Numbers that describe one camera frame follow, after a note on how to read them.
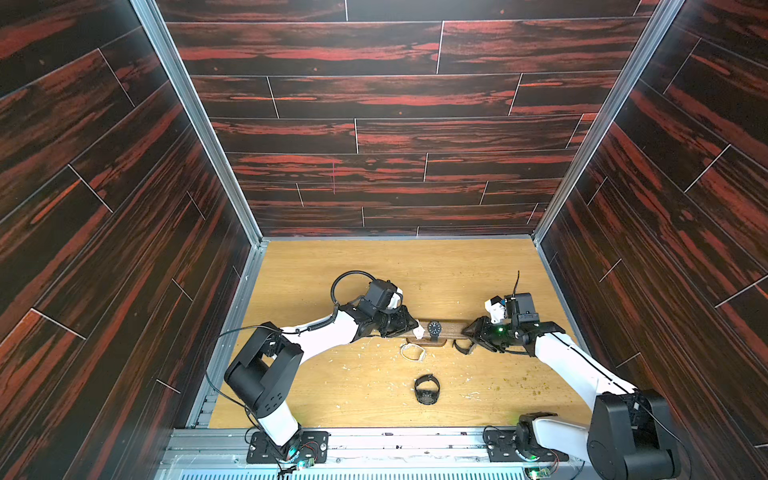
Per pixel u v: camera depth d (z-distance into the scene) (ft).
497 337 2.46
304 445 2.40
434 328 2.82
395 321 2.50
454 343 2.98
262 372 1.49
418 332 2.78
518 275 3.55
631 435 1.33
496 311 2.63
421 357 2.83
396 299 2.37
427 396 2.57
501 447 2.40
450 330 2.83
